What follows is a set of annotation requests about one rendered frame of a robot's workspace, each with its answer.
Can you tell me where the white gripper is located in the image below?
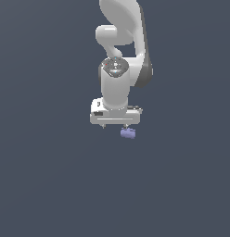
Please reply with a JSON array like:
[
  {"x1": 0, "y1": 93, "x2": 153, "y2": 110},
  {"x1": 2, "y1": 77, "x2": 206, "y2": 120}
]
[{"x1": 89, "y1": 98, "x2": 144, "y2": 130}]

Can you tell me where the small purple object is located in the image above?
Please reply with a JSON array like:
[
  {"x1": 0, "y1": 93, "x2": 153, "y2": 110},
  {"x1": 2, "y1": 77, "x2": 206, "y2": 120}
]
[{"x1": 120, "y1": 127, "x2": 136, "y2": 140}]

